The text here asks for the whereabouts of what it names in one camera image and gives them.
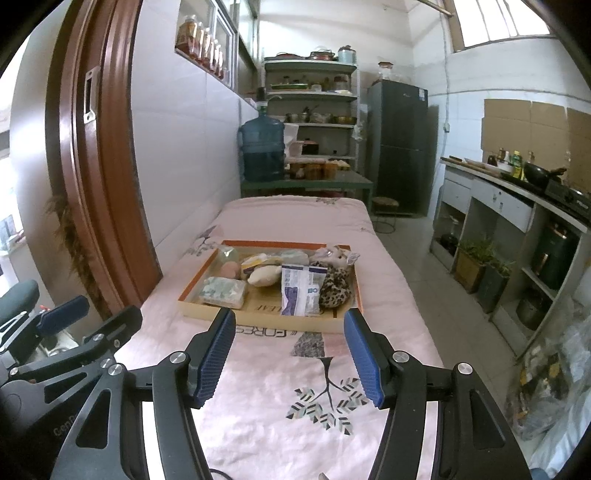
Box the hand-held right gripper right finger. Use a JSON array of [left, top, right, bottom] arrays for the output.
[[344, 308, 532, 480]]

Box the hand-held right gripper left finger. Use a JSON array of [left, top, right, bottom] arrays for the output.
[[53, 307, 237, 480]]

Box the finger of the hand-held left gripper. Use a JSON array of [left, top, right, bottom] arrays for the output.
[[9, 305, 144, 384], [0, 295, 90, 365]]

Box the shallow cardboard box tray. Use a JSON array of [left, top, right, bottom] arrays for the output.
[[178, 239, 365, 337]]

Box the leopard print scrunchie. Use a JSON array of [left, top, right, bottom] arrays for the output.
[[318, 263, 354, 309]]

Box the cream plush toy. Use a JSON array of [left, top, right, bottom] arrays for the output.
[[248, 267, 283, 288]]

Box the white blue wipes packet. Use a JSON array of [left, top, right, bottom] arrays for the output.
[[279, 264, 324, 317]]

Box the yellow packet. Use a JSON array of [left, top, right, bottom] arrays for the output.
[[241, 253, 280, 269]]

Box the dark padded seat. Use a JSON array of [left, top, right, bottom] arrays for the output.
[[0, 281, 40, 324]]

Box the dried herb bundle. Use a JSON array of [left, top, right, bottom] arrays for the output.
[[44, 194, 100, 301]]

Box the brown planter box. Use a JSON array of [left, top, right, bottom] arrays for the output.
[[455, 240, 492, 294]]

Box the dark green planter box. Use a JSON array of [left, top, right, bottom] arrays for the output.
[[478, 261, 515, 315]]

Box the round stool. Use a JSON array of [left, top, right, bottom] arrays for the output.
[[372, 196, 399, 234]]

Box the steel pot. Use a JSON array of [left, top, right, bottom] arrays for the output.
[[516, 291, 550, 330]]

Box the green table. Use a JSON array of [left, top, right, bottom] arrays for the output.
[[240, 171, 374, 208]]

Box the clear plastic bag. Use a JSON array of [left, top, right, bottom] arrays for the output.
[[505, 300, 591, 480]]

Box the grey kitchen counter cabinet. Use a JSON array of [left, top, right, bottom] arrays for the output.
[[429, 157, 591, 352]]

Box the blue water jug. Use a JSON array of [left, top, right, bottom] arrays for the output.
[[237, 105, 286, 183]]

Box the dark refrigerator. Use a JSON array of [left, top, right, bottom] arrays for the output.
[[367, 79, 439, 217]]

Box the dark green appliance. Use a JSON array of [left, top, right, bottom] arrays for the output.
[[531, 222, 580, 289]]

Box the metal door strike plate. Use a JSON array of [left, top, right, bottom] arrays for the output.
[[83, 67, 100, 123]]

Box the white plastic container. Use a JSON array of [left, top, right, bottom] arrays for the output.
[[284, 124, 301, 158]]

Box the black wok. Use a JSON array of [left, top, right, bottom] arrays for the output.
[[523, 162, 566, 186]]

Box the gas stove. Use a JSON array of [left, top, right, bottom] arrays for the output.
[[545, 178, 591, 217]]

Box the green metal shelf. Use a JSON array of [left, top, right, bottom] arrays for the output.
[[263, 58, 361, 174]]

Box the row of red jars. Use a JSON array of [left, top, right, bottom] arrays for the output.
[[174, 14, 227, 80]]

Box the high window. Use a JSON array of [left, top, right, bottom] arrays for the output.
[[445, 0, 552, 54]]

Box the brown wooden door frame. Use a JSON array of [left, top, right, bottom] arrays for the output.
[[45, 0, 164, 319]]

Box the cardboard wall sheet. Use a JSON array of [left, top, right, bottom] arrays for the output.
[[480, 98, 591, 162]]

